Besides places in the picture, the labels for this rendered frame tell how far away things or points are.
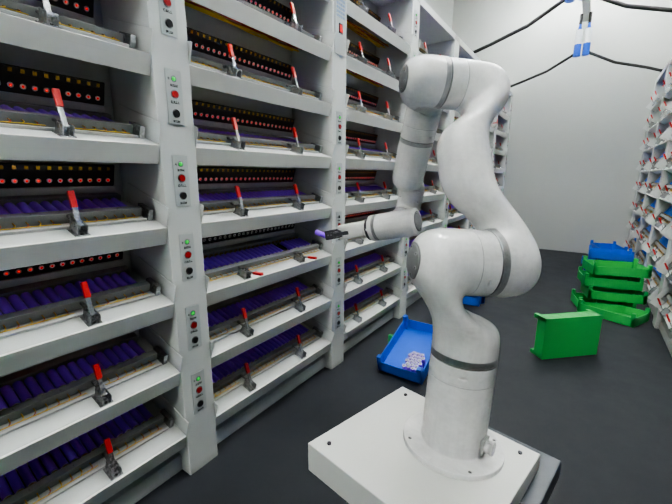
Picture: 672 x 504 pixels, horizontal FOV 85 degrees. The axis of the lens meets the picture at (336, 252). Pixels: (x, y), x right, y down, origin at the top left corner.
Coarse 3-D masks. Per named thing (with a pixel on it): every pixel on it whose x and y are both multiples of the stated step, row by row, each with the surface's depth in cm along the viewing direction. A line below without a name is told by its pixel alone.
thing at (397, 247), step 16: (400, 0) 185; (416, 0) 185; (384, 16) 191; (400, 16) 186; (384, 48) 194; (416, 48) 191; (384, 64) 195; (400, 64) 190; (384, 96) 198; (384, 176) 206; (400, 240) 208; (400, 256) 209; (400, 272) 211; (400, 288) 213; (400, 304) 216
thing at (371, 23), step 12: (348, 0) 138; (348, 12) 140; (360, 12) 146; (372, 12) 181; (348, 24) 161; (360, 24) 166; (372, 24) 155; (372, 36) 175; (384, 36) 165; (396, 36) 172; (408, 36) 185; (408, 48) 185
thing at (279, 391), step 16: (384, 320) 209; (352, 336) 182; (304, 368) 151; (320, 368) 160; (288, 384) 142; (256, 400) 130; (272, 400) 135; (240, 416) 123; (224, 432) 118; (160, 464) 101; (176, 464) 104; (144, 480) 96; (160, 480) 100; (112, 496) 91; (128, 496) 93; (144, 496) 97
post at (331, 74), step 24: (312, 0) 135; (312, 24) 136; (312, 72) 140; (336, 72) 137; (336, 96) 139; (312, 120) 144; (336, 144) 143; (312, 168) 148; (336, 288) 155; (336, 336) 160; (336, 360) 162
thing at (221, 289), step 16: (240, 240) 131; (320, 240) 151; (320, 256) 145; (272, 272) 122; (288, 272) 129; (304, 272) 138; (208, 288) 103; (224, 288) 106; (240, 288) 111; (256, 288) 118; (208, 304) 103
